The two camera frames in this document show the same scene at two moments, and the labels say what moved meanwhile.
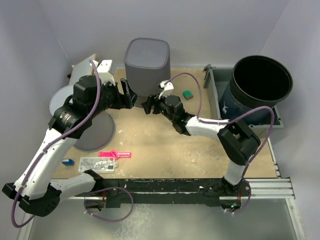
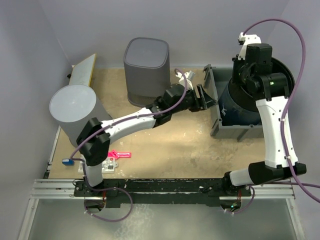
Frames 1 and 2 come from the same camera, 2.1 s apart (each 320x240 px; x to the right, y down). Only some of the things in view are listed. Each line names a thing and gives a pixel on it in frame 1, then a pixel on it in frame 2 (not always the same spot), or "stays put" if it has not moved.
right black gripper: [147, 104] -> [236, 63]
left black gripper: [122, 101] -> [206, 101]
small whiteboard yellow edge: [82, 68] stays put
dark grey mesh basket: [147, 64] stays put
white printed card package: [100, 165] stays put
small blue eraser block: [68, 162] stays put
